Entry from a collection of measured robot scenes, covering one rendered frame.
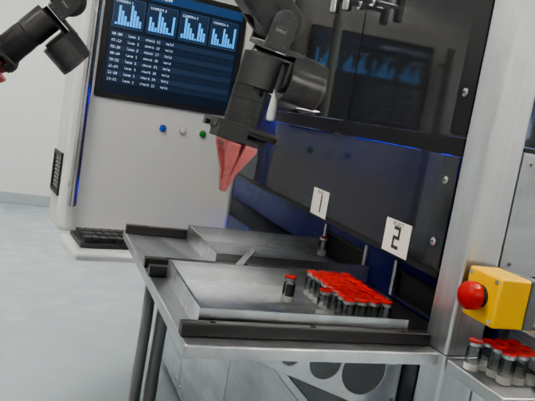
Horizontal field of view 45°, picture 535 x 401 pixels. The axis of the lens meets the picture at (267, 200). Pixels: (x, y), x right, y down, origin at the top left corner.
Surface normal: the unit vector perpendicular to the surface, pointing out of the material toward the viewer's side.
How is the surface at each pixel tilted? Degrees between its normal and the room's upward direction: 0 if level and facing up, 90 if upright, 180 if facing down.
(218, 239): 90
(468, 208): 90
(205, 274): 90
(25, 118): 90
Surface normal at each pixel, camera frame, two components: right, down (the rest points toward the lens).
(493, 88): -0.93, -0.11
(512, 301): 0.33, 0.18
